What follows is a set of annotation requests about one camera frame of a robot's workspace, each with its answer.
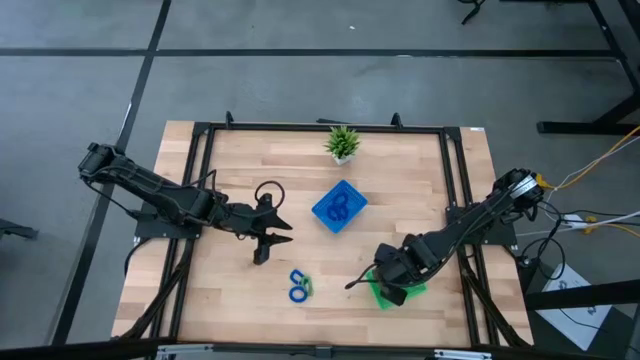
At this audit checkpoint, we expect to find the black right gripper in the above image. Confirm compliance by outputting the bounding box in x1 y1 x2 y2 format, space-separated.
343 238 444 308

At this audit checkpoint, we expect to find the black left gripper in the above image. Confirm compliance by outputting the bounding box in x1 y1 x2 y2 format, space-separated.
218 192 295 267

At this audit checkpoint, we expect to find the green slotted plastic basket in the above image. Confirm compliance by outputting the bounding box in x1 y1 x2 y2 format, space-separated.
364 268 430 312

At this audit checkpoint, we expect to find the blue slotted plastic basket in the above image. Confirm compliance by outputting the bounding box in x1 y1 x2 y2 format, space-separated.
310 178 370 235

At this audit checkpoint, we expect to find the green plant in white pot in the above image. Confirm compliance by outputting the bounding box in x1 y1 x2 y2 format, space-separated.
323 124 362 167

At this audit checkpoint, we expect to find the white cardboard box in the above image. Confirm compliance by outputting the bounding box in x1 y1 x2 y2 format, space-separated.
539 263 614 351

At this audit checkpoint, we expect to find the black metal bar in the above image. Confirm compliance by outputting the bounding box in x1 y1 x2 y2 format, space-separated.
524 278 640 311

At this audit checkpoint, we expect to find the dark furniture foot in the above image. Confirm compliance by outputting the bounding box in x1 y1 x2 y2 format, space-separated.
0 218 40 241

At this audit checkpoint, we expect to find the black stand leg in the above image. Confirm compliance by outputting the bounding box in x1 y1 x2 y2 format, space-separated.
459 0 489 26

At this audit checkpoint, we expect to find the black cable loop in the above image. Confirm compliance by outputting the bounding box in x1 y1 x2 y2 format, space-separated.
253 179 286 210

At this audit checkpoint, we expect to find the silver aluminium bracket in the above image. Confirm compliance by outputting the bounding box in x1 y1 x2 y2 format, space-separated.
433 348 494 360

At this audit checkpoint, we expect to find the black table frame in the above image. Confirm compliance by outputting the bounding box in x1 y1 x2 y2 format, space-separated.
110 110 535 351

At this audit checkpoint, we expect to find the black camera gantry frame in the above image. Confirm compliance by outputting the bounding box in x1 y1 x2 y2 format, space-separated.
0 337 640 360

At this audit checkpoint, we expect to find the white cable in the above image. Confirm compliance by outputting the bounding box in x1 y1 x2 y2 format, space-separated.
514 149 640 236

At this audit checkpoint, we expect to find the yellow cable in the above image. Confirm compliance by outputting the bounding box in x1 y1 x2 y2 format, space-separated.
535 124 640 236

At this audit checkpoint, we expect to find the black desk frame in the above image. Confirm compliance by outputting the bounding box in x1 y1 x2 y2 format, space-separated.
537 0 640 136

